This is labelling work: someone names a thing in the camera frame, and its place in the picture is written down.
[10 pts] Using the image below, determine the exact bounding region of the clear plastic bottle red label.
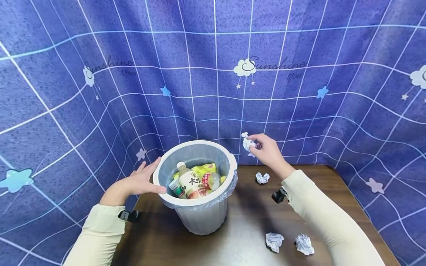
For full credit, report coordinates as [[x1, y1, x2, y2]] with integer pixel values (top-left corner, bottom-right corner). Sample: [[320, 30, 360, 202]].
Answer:
[[202, 172, 222, 191]]

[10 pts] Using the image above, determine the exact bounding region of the person's right hand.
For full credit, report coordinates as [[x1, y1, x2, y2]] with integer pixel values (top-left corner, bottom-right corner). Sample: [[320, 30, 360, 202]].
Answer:
[[247, 134, 296, 181]]

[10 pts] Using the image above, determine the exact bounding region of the yellow snack packet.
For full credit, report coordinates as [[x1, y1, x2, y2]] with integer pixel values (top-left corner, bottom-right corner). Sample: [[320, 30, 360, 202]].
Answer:
[[173, 163, 227, 185]]

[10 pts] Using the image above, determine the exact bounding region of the brown tea bottle white cap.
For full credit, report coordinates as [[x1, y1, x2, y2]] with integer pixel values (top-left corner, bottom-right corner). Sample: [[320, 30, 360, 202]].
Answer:
[[176, 161, 208, 200]]

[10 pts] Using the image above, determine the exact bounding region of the black wrist band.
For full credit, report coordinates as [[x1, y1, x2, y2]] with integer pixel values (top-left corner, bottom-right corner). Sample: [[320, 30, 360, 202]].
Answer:
[[271, 187, 289, 204], [118, 210, 142, 223]]

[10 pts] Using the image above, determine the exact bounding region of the person's left forearm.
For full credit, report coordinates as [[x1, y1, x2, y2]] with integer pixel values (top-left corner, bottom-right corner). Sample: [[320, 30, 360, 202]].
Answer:
[[64, 204, 126, 266]]

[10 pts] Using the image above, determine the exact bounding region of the person's right forearm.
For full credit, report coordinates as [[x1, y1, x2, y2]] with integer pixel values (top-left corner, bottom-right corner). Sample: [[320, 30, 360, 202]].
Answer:
[[281, 170, 386, 266]]

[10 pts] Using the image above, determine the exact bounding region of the small green white bottle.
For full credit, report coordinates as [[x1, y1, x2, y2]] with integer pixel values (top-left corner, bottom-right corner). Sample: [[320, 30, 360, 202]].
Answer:
[[168, 179, 187, 199]]

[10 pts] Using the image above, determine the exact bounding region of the person's left hand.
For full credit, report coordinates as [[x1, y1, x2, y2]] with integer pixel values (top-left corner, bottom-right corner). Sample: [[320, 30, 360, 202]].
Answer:
[[99, 157, 167, 207]]

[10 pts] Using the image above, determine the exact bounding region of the white plastic waste bin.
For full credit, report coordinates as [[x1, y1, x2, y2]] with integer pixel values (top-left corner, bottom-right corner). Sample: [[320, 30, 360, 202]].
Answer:
[[153, 140, 238, 236]]

